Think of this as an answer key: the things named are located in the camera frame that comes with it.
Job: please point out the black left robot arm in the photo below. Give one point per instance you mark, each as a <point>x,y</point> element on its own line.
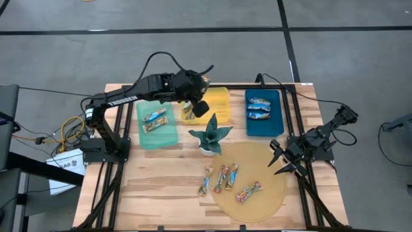
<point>122,100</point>

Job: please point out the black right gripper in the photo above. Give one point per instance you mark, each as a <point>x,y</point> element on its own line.
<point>299,151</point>

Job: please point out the dark grey cabinet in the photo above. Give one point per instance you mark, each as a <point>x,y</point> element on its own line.
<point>9,199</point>

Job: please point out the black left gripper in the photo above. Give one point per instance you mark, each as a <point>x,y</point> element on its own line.
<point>190,83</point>

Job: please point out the small black table clamp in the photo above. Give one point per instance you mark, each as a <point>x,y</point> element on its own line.
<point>160,228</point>
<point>243,228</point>

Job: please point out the white printed paper sheet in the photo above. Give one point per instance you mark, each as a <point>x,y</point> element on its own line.
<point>64,180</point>

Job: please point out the round woven straw placemat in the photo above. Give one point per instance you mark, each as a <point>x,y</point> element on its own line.
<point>260,209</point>

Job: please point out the large light blue bag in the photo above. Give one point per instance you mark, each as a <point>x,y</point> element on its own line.
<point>155,124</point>

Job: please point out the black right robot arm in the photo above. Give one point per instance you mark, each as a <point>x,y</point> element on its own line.
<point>331,127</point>

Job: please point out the blue plastic bin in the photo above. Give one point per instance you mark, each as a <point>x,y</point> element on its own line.
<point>264,127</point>

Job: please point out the translucent green plastic bin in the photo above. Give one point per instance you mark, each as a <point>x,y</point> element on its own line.
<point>161,138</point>

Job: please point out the blue oatmeal raisin granola bar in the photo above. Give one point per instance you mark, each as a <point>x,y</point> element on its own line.
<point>258,115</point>
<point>259,108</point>
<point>260,101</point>

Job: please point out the snake plant in white pot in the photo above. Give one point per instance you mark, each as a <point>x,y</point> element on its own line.
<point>210,138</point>

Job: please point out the black beam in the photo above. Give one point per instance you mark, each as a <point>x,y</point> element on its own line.
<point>38,167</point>

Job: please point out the translucent yellow plastic bin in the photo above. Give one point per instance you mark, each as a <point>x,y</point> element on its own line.
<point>219,106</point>

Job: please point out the grey stand leg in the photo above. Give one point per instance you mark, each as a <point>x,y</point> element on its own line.
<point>402,122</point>

